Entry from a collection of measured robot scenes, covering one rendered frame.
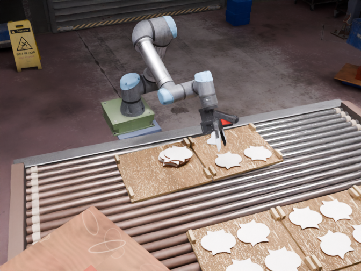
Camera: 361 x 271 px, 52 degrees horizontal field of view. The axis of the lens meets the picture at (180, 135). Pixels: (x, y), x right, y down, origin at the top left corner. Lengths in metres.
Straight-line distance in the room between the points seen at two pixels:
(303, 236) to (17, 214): 1.23
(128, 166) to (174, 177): 0.25
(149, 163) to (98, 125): 2.05
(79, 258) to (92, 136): 2.45
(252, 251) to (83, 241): 0.67
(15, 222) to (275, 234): 1.11
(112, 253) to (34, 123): 2.87
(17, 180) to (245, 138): 1.22
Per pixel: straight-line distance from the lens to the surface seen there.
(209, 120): 1.66
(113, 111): 2.33
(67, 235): 1.54
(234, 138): 2.13
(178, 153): 1.92
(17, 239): 1.72
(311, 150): 2.20
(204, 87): 1.64
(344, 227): 1.80
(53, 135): 3.91
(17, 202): 1.87
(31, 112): 4.36
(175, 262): 1.56
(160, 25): 1.92
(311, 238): 1.70
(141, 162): 1.96
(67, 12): 6.38
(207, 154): 2.01
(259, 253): 1.60
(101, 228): 1.53
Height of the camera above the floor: 2.20
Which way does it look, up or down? 36 degrees down
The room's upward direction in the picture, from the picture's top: 1 degrees clockwise
